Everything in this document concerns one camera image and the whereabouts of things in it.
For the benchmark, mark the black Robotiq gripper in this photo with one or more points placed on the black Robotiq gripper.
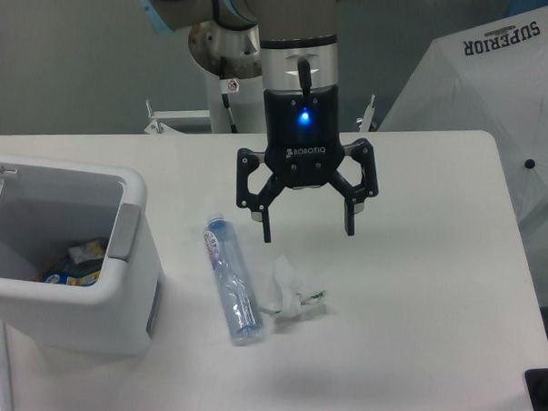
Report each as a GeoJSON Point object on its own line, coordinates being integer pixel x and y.
{"type": "Point", "coordinates": [304, 150]}

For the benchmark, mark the white tissue paper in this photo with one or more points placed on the white tissue paper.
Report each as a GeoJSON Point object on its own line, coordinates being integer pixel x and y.
{"type": "Point", "coordinates": [283, 293]}

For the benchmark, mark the clear plastic water bottle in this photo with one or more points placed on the clear plastic water bottle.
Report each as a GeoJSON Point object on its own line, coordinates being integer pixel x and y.
{"type": "Point", "coordinates": [241, 310]}

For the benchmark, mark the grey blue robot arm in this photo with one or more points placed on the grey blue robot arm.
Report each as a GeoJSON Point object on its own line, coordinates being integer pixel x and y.
{"type": "Point", "coordinates": [296, 49]}

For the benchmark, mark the colourful snack wrapper trash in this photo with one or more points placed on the colourful snack wrapper trash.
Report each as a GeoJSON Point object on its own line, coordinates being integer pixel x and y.
{"type": "Point", "coordinates": [80, 267]}

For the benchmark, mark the white plastic trash can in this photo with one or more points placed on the white plastic trash can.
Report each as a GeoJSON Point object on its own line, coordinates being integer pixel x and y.
{"type": "Point", "coordinates": [56, 204]}

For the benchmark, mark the metal table clamp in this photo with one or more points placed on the metal table clamp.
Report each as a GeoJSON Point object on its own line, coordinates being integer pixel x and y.
{"type": "Point", "coordinates": [366, 123]}

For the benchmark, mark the white Superior umbrella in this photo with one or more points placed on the white Superior umbrella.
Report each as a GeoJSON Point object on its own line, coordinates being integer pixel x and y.
{"type": "Point", "coordinates": [491, 78]}

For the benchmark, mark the black device at table edge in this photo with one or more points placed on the black device at table edge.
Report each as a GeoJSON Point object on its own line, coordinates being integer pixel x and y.
{"type": "Point", "coordinates": [537, 385]}

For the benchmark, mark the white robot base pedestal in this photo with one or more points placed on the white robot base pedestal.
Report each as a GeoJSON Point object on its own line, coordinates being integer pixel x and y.
{"type": "Point", "coordinates": [230, 61]}

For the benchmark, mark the white metal mounting bracket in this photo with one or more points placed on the white metal mounting bracket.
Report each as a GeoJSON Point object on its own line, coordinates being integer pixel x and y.
{"type": "Point", "coordinates": [177, 121]}

